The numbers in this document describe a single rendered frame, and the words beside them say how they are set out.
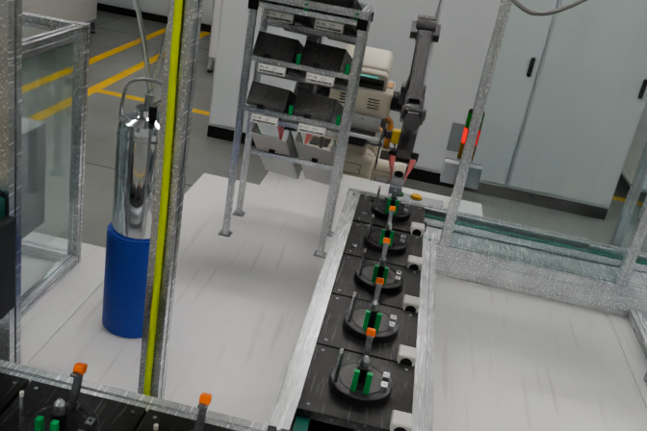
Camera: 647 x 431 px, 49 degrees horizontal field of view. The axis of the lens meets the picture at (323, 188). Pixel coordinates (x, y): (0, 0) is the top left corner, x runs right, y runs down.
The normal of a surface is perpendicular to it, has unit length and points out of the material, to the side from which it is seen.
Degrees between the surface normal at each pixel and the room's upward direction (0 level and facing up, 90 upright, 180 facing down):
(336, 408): 0
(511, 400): 0
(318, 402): 0
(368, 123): 90
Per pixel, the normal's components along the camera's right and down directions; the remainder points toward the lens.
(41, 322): 0.16, -0.91
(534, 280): -0.15, 0.36
